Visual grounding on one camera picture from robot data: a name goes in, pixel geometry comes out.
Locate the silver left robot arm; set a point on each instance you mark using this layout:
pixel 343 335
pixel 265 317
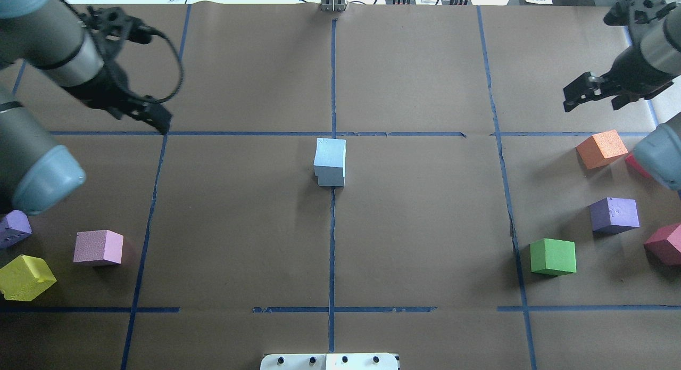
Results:
pixel 76 52

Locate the purple foam block left side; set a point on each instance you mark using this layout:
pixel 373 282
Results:
pixel 15 227

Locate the purple foam block right side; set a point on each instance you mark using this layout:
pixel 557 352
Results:
pixel 614 215

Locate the yellow foam block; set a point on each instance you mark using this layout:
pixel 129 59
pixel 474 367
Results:
pixel 25 278

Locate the crimson foam block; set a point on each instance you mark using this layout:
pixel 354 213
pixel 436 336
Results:
pixel 632 162

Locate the light blue foam block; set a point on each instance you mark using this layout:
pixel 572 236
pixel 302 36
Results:
pixel 330 176
pixel 330 152

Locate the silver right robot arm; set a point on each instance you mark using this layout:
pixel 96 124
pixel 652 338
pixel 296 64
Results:
pixel 659 152

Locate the purple foam block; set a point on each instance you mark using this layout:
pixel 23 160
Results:
pixel 614 215
pixel 15 227

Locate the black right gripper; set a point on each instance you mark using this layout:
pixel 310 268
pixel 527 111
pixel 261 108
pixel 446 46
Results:
pixel 633 70

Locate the orange foam block right side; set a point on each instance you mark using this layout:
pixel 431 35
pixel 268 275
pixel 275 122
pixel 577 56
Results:
pixel 601 149

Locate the green foam block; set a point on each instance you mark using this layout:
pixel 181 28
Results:
pixel 553 257

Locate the pink foam block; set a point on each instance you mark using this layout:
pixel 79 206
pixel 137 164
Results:
pixel 98 248

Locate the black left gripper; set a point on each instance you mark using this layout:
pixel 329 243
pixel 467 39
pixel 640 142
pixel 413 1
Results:
pixel 104 91

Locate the dark red foam block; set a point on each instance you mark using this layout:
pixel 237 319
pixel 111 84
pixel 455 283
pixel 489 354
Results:
pixel 664 244

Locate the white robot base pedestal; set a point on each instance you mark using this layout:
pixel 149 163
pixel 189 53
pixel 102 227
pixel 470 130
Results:
pixel 367 360

